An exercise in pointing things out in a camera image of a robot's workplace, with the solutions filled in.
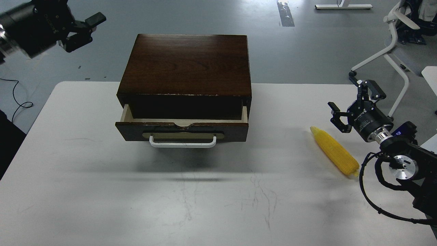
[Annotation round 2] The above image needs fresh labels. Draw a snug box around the yellow corn cob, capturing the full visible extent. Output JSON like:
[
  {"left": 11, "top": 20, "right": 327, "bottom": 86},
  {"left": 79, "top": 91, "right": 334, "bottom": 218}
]
[{"left": 310, "top": 126, "right": 360, "bottom": 177}]

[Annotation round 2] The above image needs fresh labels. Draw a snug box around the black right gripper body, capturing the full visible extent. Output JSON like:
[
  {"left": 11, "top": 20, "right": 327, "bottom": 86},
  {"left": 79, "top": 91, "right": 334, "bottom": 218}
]
[{"left": 348, "top": 100, "right": 394, "bottom": 142}]

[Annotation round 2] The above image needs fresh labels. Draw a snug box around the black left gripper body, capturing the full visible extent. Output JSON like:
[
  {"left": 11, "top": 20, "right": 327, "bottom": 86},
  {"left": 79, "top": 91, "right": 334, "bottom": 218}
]
[{"left": 0, "top": 0, "right": 75, "bottom": 59}]

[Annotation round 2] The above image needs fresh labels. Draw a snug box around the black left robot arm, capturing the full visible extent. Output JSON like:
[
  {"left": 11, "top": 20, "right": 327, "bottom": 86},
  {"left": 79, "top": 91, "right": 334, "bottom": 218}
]
[{"left": 0, "top": 0, "right": 106, "bottom": 63}]

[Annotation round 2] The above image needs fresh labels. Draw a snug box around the wooden drawer with white handle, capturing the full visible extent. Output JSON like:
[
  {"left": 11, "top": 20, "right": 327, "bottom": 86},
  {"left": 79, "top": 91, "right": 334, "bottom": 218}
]
[{"left": 115, "top": 105, "right": 250, "bottom": 148}]

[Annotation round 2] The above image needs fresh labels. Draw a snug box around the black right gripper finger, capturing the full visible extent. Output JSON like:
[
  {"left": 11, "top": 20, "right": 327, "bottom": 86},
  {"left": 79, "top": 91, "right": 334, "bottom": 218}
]
[
  {"left": 328, "top": 102, "right": 353, "bottom": 133},
  {"left": 349, "top": 76, "right": 386, "bottom": 106}
]

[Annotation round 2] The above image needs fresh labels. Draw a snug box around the grey floor tape strip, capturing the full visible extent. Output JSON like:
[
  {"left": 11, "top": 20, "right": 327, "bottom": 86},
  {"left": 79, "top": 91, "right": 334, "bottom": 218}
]
[{"left": 276, "top": 0, "right": 295, "bottom": 27}]

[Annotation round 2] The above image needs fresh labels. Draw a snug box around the white office chair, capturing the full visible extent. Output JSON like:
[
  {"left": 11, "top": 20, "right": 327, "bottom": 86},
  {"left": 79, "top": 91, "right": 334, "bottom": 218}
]
[{"left": 349, "top": 0, "right": 436, "bottom": 117}]

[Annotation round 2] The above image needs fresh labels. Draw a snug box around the white desk base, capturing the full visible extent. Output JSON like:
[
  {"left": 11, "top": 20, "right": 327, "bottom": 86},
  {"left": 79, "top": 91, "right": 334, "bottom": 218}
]
[{"left": 315, "top": 0, "right": 373, "bottom": 10}]

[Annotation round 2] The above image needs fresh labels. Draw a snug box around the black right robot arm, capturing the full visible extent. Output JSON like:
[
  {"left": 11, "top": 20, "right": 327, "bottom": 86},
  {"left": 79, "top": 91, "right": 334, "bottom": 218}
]
[{"left": 328, "top": 72, "right": 436, "bottom": 228}]

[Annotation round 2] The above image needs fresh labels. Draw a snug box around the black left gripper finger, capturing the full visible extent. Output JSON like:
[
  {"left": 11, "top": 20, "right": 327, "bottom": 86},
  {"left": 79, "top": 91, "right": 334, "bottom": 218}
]
[{"left": 58, "top": 12, "right": 107, "bottom": 53}]

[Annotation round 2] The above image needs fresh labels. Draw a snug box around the black floor cable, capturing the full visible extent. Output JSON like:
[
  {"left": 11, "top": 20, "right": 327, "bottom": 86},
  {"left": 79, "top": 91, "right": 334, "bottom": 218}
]
[{"left": 0, "top": 79, "right": 34, "bottom": 123}]

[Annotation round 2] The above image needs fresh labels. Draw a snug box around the dark wooden drawer cabinet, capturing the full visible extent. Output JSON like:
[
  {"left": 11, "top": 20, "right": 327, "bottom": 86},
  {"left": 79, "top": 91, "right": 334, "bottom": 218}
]
[{"left": 117, "top": 34, "right": 252, "bottom": 120}]

